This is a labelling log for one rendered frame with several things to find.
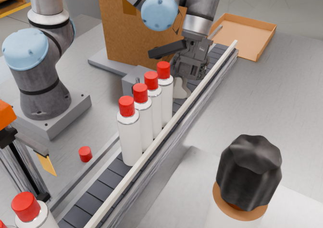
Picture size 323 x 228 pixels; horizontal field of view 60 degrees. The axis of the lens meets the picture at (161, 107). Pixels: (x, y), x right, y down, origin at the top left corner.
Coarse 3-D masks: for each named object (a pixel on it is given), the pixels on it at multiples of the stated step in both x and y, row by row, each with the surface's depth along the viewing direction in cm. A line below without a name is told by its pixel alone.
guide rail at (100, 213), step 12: (228, 48) 107; (204, 84) 92; (192, 96) 86; (180, 108) 82; (168, 132) 78; (156, 144) 73; (144, 156) 69; (132, 168) 67; (120, 192) 63; (108, 204) 60; (96, 216) 58
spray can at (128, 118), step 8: (128, 96) 60; (120, 104) 58; (128, 104) 58; (120, 112) 60; (128, 112) 59; (136, 112) 62; (120, 120) 61; (128, 120) 60; (136, 120) 61; (120, 128) 62; (128, 128) 61; (136, 128) 62; (120, 136) 65; (128, 136) 63; (136, 136) 64; (128, 144) 65; (136, 144) 66; (128, 152) 67; (136, 152) 68; (128, 160) 69; (136, 160) 70
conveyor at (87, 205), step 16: (224, 48) 114; (208, 64) 105; (192, 80) 98; (160, 144) 77; (112, 176) 69; (96, 192) 66; (80, 208) 64; (96, 208) 63; (112, 208) 63; (64, 224) 60; (80, 224) 60
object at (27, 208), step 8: (24, 192) 43; (16, 200) 42; (24, 200) 42; (32, 200) 42; (16, 208) 41; (24, 208) 41; (32, 208) 42; (40, 208) 45; (48, 208) 46; (16, 216) 45; (24, 216) 42; (32, 216) 43; (40, 216) 44; (48, 216) 46; (16, 224) 44; (24, 224) 43; (32, 224) 44; (40, 224) 44; (48, 224) 46; (56, 224) 50
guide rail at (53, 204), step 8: (216, 32) 107; (112, 136) 68; (112, 144) 67; (104, 152) 65; (96, 160) 63; (88, 168) 61; (80, 176) 60; (72, 184) 58; (64, 192) 57; (56, 200) 56
